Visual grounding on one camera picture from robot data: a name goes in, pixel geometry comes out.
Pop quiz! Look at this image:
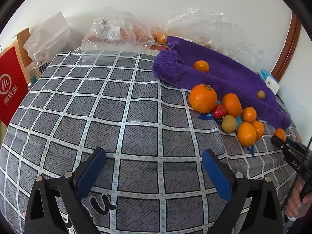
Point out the small orange pile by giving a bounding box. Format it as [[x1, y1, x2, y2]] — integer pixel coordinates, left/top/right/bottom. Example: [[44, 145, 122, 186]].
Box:
[[241, 107, 257, 123], [251, 120, 265, 140], [237, 122, 257, 147]]

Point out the large orange with stem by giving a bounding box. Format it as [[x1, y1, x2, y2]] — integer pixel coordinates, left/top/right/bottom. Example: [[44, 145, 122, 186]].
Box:
[[189, 84, 218, 113]]

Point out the small orange front pile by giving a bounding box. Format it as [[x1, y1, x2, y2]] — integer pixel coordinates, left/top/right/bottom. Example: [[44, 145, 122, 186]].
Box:
[[237, 122, 257, 147]]

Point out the clear plastic bag right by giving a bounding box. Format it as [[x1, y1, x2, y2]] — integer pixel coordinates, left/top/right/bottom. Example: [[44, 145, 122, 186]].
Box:
[[163, 7, 263, 68]]

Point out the brown wooden door frame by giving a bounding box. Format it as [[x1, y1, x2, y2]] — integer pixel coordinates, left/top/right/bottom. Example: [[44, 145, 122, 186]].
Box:
[[271, 12, 301, 82]]

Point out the oval tangerine in pile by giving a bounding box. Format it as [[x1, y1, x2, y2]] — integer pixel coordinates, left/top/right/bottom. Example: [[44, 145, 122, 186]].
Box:
[[222, 93, 242, 118]]

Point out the clear plastic bag with fruit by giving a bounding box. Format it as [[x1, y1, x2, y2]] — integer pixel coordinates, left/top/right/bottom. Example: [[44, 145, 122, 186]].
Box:
[[80, 7, 155, 65]]

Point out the red paper bag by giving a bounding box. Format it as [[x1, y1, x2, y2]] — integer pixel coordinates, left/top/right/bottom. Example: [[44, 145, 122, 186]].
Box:
[[0, 47, 28, 127]]

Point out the brown longan on towel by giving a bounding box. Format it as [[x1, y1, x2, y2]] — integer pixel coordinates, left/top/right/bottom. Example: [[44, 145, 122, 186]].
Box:
[[257, 90, 265, 99]]

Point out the white blue charger box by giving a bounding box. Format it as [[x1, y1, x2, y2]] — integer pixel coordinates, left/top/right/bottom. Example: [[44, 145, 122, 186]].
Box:
[[259, 69, 280, 95]]

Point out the purple towel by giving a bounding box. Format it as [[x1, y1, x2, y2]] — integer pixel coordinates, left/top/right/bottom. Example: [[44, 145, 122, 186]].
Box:
[[152, 36, 291, 129]]

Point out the large orange navel side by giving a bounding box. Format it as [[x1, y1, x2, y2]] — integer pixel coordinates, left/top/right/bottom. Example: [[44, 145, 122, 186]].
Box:
[[273, 128, 287, 142]]

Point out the small orange on towel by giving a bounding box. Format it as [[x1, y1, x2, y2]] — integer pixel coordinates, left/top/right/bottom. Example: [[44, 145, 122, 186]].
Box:
[[193, 60, 210, 73]]

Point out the red lychee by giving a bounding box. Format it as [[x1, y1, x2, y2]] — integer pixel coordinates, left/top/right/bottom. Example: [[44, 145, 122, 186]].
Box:
[[212, 104, 228, 119]]

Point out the white plastic bag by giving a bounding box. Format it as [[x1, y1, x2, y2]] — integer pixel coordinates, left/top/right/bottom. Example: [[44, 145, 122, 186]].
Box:
[[23, 11, 72, 62]]

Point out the small orange by wall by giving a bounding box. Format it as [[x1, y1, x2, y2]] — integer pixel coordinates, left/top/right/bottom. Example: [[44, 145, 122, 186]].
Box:
[[158, 34, 167, 45]]

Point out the person's right hand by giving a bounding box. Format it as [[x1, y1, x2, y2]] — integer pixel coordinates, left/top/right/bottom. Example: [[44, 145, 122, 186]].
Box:
[[285, 177, 308, 218]]

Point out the small orange upper pile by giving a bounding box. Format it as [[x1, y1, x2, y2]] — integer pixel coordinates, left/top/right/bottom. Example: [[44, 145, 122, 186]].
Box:
[[241, 107, 257, 123]]

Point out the small orange right pile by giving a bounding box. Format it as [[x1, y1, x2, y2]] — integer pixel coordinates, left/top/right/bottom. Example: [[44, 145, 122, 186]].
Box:
[[251, 120, 265, 140]]

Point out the grey checked bed sheet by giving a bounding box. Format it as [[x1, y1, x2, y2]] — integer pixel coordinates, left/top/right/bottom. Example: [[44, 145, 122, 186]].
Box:
[[1, 51, 295, 233]]

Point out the green-brown kiwi fruit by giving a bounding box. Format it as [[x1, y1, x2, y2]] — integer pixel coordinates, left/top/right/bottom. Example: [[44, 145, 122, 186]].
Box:
[[221, 115, 237, 133]]

